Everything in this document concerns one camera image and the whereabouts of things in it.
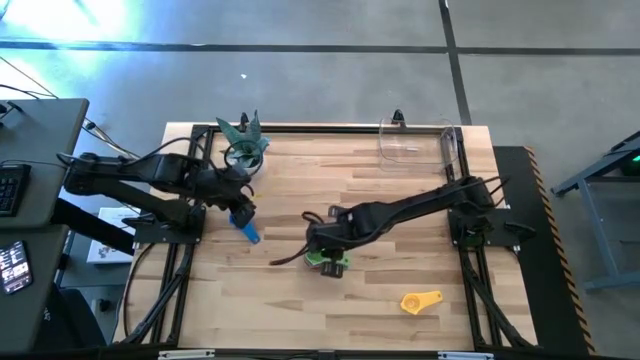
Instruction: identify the grey desk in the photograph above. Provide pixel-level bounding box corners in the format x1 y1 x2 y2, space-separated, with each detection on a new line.
0 98 90 354

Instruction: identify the black office chair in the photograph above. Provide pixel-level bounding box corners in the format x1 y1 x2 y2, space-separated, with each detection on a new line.
42 287 109 351

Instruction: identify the blue measuring cup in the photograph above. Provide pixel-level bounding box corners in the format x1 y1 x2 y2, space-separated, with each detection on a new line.
228 213 262 245

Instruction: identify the yellow measuring cup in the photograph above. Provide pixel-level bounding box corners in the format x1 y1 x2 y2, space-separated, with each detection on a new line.
400 290 444 316

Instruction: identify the green measuring cup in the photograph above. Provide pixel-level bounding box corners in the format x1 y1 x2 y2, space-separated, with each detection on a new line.
304 249 351 271

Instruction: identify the thick black camera cable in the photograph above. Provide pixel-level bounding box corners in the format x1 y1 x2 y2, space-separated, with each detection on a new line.
268 209 327 266

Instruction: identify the green succulent plant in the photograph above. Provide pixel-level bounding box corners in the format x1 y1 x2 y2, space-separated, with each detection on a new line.
215 110 271 169

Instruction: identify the clear plastic basket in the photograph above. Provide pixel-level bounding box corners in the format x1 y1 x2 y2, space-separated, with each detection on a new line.
378 118 459 166

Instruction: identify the black cable bundle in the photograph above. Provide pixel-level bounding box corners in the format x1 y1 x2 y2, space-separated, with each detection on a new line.
82 117 146 161

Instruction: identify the white paper box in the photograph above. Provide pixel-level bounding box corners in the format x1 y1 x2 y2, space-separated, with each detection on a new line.
87 207 146 265

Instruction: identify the black keyboard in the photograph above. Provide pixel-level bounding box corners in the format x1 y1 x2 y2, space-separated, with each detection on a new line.
0 163 31 218

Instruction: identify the black hazard-striped floor mat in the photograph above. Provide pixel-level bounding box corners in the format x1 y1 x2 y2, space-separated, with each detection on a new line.
492 145 596 356

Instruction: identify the black smartphone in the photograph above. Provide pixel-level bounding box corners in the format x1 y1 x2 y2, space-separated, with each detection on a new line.
0 240 34 295

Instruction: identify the blue metal cart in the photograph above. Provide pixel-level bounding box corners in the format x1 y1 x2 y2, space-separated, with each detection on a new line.
551 130 640 291

